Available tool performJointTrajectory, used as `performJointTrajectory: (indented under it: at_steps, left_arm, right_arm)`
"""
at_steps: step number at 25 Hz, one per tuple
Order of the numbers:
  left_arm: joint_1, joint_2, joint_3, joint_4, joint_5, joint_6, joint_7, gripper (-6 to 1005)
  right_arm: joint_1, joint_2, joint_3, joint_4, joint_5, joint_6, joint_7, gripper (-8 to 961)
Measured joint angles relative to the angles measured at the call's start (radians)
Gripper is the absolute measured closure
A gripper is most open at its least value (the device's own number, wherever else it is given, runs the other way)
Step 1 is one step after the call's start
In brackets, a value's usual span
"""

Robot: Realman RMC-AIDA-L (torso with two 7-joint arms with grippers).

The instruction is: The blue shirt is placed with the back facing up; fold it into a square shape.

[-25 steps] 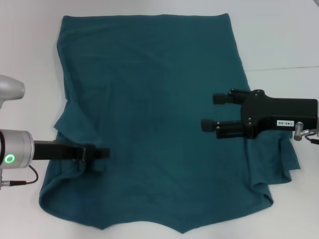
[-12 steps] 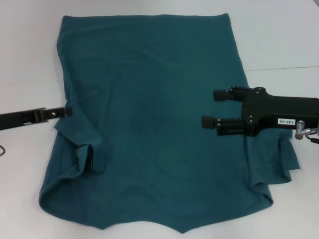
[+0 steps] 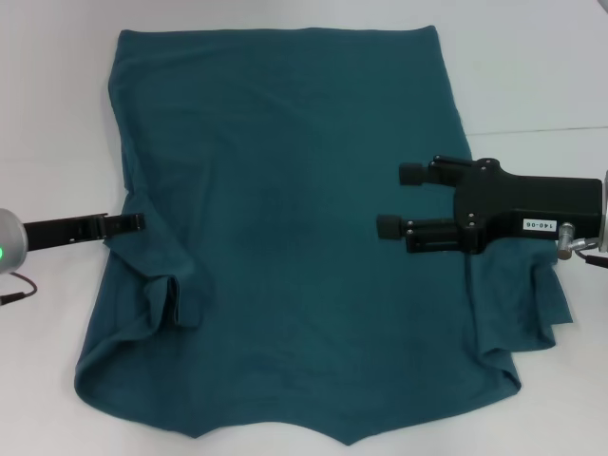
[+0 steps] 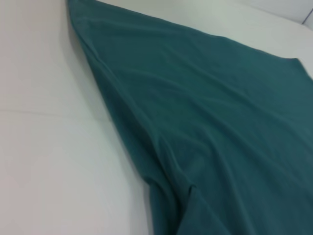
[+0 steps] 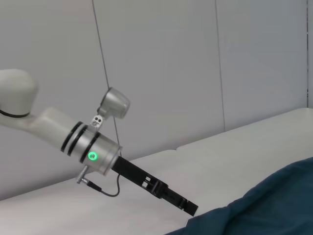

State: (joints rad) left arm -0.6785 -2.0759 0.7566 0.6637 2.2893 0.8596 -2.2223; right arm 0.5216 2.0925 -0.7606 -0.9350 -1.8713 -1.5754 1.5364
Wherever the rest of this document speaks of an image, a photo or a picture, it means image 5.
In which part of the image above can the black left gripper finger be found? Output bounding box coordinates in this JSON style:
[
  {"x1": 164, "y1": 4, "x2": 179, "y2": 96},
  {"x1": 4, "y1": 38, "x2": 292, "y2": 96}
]
[{"x1": 161, "y1": 188, "x2": 199, "y2": 216}]

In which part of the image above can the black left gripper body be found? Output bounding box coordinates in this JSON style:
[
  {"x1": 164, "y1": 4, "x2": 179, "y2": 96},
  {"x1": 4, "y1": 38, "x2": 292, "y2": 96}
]
[{"x1": 111, "y1": 156, "x2": 170, "y2": 199}]

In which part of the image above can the teal blue shirt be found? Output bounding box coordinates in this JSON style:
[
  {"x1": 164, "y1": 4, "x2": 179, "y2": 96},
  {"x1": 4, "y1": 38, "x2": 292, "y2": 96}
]
[{"x1": 166, "y1": 156, "x2": 313, "y2": 235}]

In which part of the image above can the metal left wrist connector plug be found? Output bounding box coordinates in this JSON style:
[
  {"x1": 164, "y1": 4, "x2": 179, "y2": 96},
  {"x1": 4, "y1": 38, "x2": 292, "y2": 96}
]
[{"x1": 75, "y1": 166, "x2": 102, "y2": 192}]

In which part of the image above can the dark left wrist cable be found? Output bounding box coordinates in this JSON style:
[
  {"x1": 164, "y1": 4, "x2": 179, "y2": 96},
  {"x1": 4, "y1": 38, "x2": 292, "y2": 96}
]
[{"x1": 99, "y1": 173, "x2": 121, "y2": 197}]

